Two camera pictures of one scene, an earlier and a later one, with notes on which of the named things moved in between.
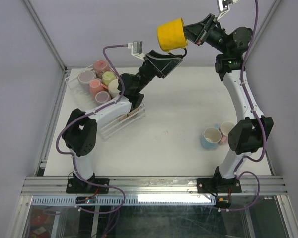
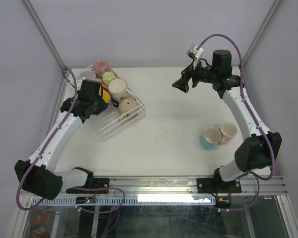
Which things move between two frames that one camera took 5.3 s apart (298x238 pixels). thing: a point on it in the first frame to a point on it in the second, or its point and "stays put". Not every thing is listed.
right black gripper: [195, 32] to [189, 72]
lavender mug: [84, 78] stays put
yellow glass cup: [172, 35] to [106, 96]
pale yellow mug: [108, 76] stays put
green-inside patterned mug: [112, 88] stays put
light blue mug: [210, 138] stays put
